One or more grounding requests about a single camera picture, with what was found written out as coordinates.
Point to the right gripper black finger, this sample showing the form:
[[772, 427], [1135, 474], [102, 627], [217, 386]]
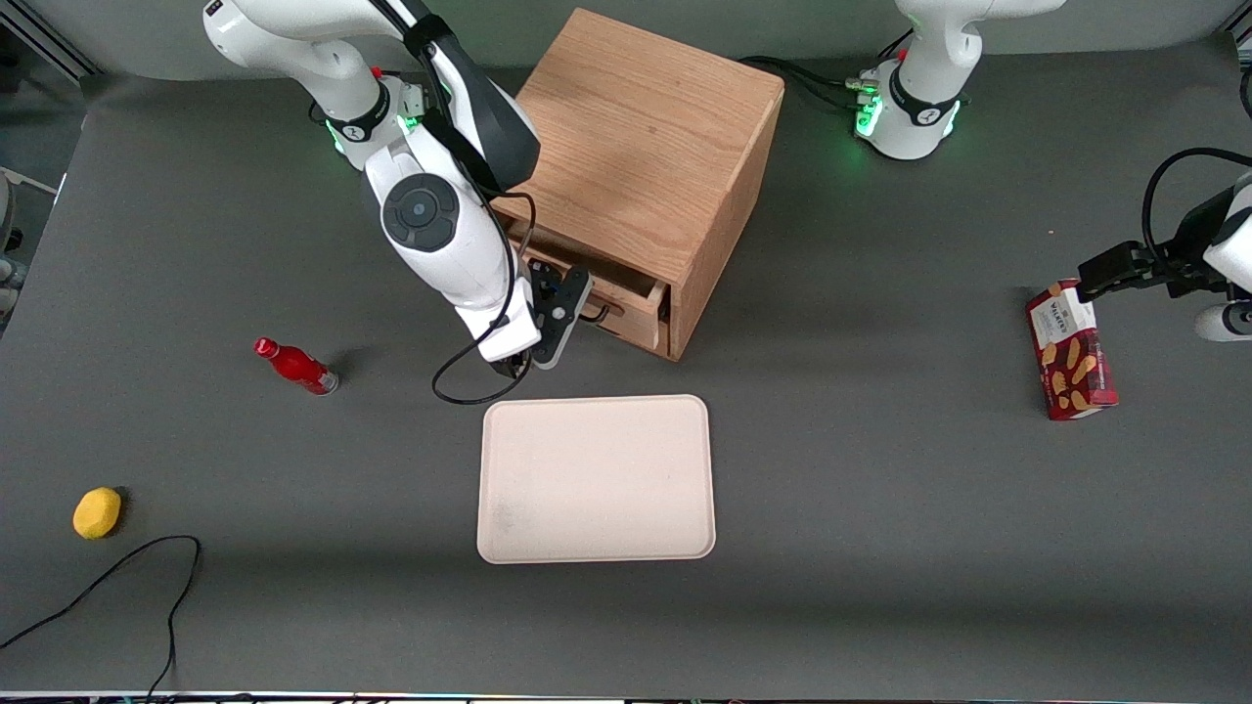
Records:
[[550, 269], [536, 291]]

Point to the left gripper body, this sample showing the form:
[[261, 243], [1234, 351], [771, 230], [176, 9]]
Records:
[[1188, 238]]

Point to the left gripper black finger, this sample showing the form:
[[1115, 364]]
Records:
[[1179, 276], [1115, 269]]

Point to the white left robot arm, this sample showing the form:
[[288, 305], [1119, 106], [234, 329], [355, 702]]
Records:
[[919, 98]]

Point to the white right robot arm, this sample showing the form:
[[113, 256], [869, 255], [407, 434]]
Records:
[[440, 254]]

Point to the oak wooden drawer cabinet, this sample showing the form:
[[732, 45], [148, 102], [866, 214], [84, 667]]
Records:
[[646, 127]]

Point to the red shortbread cookie box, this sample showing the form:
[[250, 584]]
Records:
[[1076, 362]]

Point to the cream rectangular plastic tray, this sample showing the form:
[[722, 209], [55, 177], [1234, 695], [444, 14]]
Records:
[[597, 479]]

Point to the red plastic bottle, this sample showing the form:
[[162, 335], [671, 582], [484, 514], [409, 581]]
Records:
[[298, 367]]

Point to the yellow lemon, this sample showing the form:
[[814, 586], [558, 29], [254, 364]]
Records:
[[97, 513]]

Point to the aluminium frame bar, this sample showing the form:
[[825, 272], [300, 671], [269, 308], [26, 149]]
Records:
[[54, 49]]

